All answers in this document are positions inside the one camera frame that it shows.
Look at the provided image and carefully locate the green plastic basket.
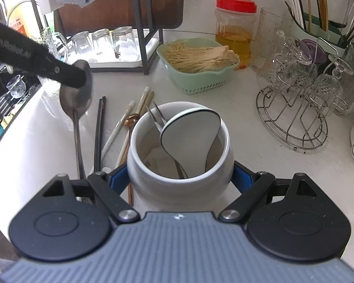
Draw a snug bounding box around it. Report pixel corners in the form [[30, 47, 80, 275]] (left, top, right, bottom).
[[156, 37, 240, 96]]

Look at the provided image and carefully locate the white chopstick beige end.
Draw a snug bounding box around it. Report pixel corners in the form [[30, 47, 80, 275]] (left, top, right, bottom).
[[115, 86, 150, 167]]

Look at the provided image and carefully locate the small clear glass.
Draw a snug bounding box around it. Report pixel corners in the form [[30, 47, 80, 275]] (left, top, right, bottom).
[[91, 29, 114, 56], [72, 31, 93, 55], [111, 26, 136, 57]]

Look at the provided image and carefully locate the large steel spoon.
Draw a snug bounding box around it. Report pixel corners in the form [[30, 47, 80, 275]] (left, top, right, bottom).
[[60, 59, 94, 180]]

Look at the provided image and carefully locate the black dish rack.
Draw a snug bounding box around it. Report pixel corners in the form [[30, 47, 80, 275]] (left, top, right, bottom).
[[28, 0, 166, 75]]

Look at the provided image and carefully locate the curved steel faucet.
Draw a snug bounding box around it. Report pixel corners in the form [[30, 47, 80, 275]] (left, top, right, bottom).
[[6, 0, 48, 27]]

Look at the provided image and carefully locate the white drain tray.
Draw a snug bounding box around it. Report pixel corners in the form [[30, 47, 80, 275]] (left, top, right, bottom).
[[68, 37, 163, 68]]

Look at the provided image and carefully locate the small wine glass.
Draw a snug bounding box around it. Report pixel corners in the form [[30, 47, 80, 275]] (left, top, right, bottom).
[[6, 75, 27, 99]]

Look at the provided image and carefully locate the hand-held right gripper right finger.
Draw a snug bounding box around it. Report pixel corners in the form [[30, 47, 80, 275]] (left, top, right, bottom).
[[218, 161, 319, 224]]

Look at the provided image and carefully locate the textured glass pitcher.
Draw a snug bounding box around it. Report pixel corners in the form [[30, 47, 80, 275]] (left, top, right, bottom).
[[254, 7, 295, 80]]

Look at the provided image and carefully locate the white ceramic mug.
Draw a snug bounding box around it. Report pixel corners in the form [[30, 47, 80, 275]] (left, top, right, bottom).
[[126, 102, 234, 210]]

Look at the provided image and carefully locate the purple lid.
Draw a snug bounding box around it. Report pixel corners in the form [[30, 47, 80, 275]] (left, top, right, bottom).
[[301, 38, 325, 64]]

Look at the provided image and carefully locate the black sink rack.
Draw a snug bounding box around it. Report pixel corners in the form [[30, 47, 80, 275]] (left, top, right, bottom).
[[0, 88, 33, 130]]

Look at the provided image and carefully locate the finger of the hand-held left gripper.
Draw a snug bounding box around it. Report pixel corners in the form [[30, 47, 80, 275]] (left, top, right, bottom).
[[38, 50, 88, 88]]

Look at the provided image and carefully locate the tall textured glass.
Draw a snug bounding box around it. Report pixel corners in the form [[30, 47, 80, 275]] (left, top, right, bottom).
[[32, 26, 70, 93]]

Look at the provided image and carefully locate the red-lidded plastic jar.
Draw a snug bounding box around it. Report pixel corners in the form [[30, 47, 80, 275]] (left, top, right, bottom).
[[215, 0, 258, 70]]

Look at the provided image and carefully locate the crystal stemmed glass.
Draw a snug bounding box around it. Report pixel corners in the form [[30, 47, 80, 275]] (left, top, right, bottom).
[[308, 54, 354, 115], [273, 34, 317, 90]]

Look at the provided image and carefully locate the steel fork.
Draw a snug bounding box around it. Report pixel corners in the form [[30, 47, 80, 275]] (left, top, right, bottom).
[[146, 102, 186, 180]]

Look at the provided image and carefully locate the white dark-rimmed ceramic spoon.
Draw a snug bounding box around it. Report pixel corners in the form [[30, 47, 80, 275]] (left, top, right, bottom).
[[160, 108, 222, 180]]

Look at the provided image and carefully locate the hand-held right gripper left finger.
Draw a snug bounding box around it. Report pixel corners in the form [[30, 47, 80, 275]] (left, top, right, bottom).
[[41, 164, 140, 224]]

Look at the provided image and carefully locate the green utensil caddy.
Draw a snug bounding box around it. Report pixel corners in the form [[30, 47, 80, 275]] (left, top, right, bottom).
[[289, 9, 354, 62]]

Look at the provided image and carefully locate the brown cutting board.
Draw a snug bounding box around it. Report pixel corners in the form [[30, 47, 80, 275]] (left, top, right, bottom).
[[55, 0, 186, 30]]

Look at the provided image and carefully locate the wire cup rack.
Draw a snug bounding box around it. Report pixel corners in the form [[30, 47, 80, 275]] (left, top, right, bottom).
[[256, 56, 343, 154]]

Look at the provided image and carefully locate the brown wooden chopstick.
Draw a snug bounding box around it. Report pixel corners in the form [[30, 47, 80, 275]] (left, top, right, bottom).
[[119, 90, 154, 167]]

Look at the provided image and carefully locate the yellow oil jug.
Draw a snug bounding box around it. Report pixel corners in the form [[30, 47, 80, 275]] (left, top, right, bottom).
[[6, 4, 45, 40]]

